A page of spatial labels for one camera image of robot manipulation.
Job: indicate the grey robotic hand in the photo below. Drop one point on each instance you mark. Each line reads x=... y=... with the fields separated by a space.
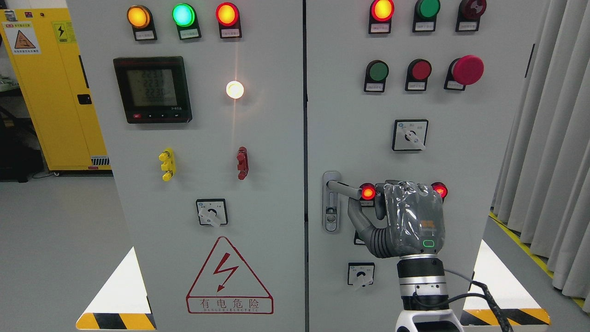
x=415 y=218

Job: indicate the green indicator light top left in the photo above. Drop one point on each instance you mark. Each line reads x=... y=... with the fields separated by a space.
x=184 y=16

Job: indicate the right grey cabinet door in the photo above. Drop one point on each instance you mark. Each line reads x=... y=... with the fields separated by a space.
x=410 y=107

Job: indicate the lower white rotary selector switch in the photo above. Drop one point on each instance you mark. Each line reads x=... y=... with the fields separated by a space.
x=360 y=274

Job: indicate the red lit light middle right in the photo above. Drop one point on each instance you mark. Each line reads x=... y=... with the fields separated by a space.
x=441 y=189

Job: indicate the dark red buzzer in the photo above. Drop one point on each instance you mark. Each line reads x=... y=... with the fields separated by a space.
x=469 y=15

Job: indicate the red emergency stop mushroom button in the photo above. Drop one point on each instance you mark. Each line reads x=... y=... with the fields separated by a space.
x=464 y=71

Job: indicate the red triangle electric warning sign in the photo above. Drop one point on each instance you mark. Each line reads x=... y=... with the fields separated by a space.
x=226 y=284

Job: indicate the red push button upper row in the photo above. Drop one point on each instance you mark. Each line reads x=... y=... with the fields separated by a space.
x=418 y=72

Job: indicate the upper right rotary selector switch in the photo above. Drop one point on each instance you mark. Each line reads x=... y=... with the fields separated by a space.
x=409 y=134

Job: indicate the green unlit light top right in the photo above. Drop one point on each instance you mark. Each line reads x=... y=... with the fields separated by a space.
x=425 y=15

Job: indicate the left grey cabinet door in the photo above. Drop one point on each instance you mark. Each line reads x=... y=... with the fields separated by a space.
x=266 y=209

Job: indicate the red indicator light top left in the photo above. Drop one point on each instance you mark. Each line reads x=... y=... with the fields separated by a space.
x=228 y=17

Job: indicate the red lit light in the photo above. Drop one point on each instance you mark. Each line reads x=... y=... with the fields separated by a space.
x=368 y=194
x=441 y=189
x=380 y=17

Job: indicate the red lit light middle left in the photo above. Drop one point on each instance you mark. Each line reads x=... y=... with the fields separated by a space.
x=368 y=194

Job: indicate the silver door swing handle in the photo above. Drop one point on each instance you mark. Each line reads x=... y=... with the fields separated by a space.
x=332 y=189

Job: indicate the grey curtain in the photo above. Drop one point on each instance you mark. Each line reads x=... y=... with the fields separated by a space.
x=544 y=185

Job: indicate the red lit light top right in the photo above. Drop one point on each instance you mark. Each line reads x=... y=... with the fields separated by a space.
x=380 y=17

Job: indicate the black digital power meter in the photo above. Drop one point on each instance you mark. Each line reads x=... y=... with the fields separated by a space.
x=153 y=89

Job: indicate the left door rotary selector switch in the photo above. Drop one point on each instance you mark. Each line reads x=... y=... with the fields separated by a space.
x=212 y=211

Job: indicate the green push button upper row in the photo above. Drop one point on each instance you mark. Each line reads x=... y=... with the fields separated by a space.
x=375 y=77

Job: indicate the yellow safety cabinet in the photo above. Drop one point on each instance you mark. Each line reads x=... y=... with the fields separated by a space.
x=43 y=49

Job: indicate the yellow indicator light top left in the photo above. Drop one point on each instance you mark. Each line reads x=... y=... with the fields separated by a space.
x=142 y=23

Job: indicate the grey cabinet door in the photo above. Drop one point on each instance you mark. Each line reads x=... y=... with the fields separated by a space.
x=410 y=107
x=266 y=209

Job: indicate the white lit indicator light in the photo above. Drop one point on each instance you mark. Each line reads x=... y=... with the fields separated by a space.
x=235 y=89

